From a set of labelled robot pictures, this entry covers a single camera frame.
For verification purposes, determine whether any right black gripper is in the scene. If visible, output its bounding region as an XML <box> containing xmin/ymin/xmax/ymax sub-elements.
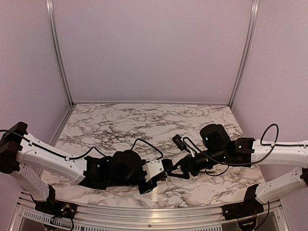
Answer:
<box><xmin>170</xmin><ymin>147</ymin><xmax>226</xmax><ymax>180</ymax></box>

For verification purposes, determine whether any clear handle screwdriver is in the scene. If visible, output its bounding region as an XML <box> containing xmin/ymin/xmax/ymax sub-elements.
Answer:
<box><xmin>151</xmin><ymin>186</ymin><xmax>159</xmax><ymax>202</ymax></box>

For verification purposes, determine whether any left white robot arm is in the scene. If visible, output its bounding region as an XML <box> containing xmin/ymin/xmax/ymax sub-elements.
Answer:
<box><xmin>0</xmin><ymin>122</ymin><xmax>172</xmax><ymax>214</ymax></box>

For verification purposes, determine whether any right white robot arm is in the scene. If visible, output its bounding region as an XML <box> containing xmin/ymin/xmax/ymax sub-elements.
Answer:
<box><xmin>168</xmin><ymin>124</ymin><xmax>308</xmax><ymax>216</ymax></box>

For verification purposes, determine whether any small white AC remote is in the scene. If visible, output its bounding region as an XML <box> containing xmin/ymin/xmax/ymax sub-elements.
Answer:
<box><xmin>206</xmin><ymin>169</ymin><xmax>216</xmax><ymax>173</ymax></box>

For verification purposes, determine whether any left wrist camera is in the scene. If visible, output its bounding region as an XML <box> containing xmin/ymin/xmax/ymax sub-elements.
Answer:
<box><xmin>142</xmin><ymin>159</ymin><xmax>173</xmax><ymax>182</ymax></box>

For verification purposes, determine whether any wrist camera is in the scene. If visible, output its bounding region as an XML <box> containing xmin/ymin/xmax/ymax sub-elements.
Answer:
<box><xmin>142</xmin><ymin>159</ymin><xmax>173</xmax><ymax>182</ymax></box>
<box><xmin>172</xmin><ymin>134</ymin><xmax>192</xmax><ymax>154</ymax></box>

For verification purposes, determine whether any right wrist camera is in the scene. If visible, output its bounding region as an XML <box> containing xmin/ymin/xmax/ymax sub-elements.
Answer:
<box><xmin>172</xmin><ymin>134</ymin><xmax>192</xmax><ymax>154</ymax></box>

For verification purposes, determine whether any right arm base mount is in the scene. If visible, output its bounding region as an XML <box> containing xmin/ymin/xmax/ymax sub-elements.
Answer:
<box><xmin>222</xmin><ymin>184</ymin><xmax>264</xmax><ymax>220</ymax></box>

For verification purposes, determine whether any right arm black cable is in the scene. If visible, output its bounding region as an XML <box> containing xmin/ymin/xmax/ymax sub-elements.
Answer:
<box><xmin>182</xmin><ymin>124</ymin><xmax>308</xmax><ymax>178</ymax></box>

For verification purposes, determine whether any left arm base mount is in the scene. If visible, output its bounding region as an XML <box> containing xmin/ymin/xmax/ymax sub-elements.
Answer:
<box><xmin>33</xmin><ymin>185</ymin><xmax>77</xmax><ymax>219</ymax></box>

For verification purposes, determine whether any front aluminium rail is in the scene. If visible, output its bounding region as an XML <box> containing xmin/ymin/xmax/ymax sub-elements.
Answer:
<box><xmin>9</xmin><ymin>192</ymin><xmax>289</xmax><ymax>231</ymax></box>

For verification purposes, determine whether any right aluminium frame post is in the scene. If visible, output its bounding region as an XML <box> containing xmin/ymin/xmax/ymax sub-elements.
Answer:
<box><xmin>228</xmin><ymin>0</ymin><xmax>260</xmax><ymax>109</ymax></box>

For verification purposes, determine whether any aluminium frame post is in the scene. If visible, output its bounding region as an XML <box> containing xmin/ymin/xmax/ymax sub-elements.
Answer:
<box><xmin>46</xmin><ymin>0</ymin><xmax>74</xmax><ymax>107</ymax></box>
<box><xmin>228</xmin><ymin>0</ymin><xmax>260</xmax><ymax>109</ymax></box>

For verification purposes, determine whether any left aluminium frame post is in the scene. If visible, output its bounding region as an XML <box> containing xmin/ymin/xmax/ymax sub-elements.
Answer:
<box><xmin>46</xmin><ymin>0</ymin><xmax>74</xmax><ymax>107</ymax></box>

